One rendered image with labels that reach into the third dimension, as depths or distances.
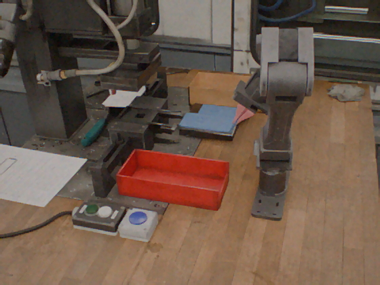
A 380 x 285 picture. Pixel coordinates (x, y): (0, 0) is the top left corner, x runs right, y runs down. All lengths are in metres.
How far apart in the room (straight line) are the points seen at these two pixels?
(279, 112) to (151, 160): 0.42
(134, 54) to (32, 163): 0.42
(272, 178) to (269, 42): 0.35
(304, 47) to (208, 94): 0.67
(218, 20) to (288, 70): 0.98
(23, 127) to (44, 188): 1.33
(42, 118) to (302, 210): 0.77
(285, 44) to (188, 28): 1.00
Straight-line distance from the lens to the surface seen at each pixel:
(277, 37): 0.84
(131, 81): 1.13
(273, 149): 1.02
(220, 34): 1.79
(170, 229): 1.02
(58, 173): 1.25
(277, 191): 1.08
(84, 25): 1.18
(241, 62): 1.76
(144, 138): 1.21
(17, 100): 2.44
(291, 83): 0.82
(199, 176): 1.16
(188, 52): 1.84
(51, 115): 1.36
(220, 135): 1.30
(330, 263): 0.97
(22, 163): 1.33
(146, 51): 1.18
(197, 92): 1.46
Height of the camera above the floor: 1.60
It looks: 32 degrees down
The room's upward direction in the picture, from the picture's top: 3 degrees counter-clockwise
